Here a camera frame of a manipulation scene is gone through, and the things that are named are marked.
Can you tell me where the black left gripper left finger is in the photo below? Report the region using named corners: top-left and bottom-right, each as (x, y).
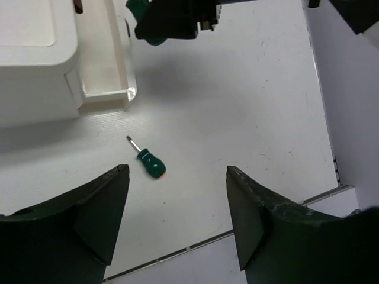
top-left (1, 164), bottom-right (130, 283)

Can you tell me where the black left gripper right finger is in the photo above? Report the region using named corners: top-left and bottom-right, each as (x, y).
top-left (226, 166), bottom-right (378, 283)

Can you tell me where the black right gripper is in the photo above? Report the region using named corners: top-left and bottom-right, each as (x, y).
top-left (134, 0), bottom-right (258, 41)

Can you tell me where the brown bottom drawer handle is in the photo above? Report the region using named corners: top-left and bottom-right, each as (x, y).
top-left (125, 20), bottom-right (131, 38)

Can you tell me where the brown drawer handle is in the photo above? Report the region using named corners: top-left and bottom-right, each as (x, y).
top-left (125, 20), bottom-right (131, 38)
top-left (73, 0), bottom-right (83, 14)

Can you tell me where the white bottom drawer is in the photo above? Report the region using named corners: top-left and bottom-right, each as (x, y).
top-left (75, 1), bottom-right (137, 115)

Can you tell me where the green stubby phillips screwdriver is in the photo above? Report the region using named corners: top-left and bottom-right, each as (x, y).
top-left (126, 136), bottom-right (166, 179)

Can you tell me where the white drawer cabinet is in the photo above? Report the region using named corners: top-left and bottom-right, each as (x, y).
top-left (1, 1), bottom-right (83, 127)

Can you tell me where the brown top drawer handle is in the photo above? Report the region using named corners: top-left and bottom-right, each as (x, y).
top-left (73, 0), bottom-right (83, 14)

